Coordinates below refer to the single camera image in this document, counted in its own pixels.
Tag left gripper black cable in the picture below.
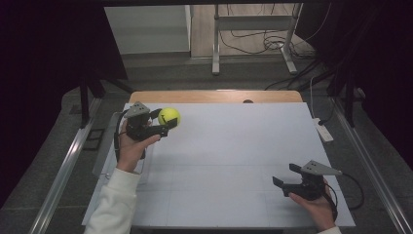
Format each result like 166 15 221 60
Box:
113 109 130 162

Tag white power strip cable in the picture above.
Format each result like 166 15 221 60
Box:
309 76 319 120

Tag white power strip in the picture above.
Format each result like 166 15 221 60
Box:
312 117 335 143

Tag tangle of thin floor cables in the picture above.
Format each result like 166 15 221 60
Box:
218 3 332 57

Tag clear plastic box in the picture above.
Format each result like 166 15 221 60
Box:
92 110 159 188

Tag white metal desk frame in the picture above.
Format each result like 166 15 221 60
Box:
211 3 304 76

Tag black floor plate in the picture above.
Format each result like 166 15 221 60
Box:
82 128 105 151

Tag yellow tennis ball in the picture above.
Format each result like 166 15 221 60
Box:
157 106 181 130

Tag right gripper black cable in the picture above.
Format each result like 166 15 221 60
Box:
324 173 365 222

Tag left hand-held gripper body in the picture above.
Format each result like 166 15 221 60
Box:
123 100 169 142

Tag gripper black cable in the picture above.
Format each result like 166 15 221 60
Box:
113 109 130 162
324 173 365 222

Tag white board sheet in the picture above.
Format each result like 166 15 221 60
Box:
81 102 357 228

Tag thick black floor cables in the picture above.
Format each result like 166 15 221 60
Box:
264 58 327 92

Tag aluminium rail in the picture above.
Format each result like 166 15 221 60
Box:
330 97 413 234
28 97 103 234

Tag black metal stand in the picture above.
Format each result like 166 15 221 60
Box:
325 69 358 128
79 74 134 130

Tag black plug with cable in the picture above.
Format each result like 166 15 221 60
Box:
318 102 335 127

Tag person's right hand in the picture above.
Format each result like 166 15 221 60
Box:
287 184 338 232

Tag person's left hand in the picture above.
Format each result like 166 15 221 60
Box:
115 126 162 174

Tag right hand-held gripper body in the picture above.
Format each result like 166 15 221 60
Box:
282 159 344 201

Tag dark curtain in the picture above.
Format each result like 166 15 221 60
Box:
0 0 130 209
295 0 413 162

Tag white cabinet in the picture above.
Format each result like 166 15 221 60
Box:
104 4 193 56

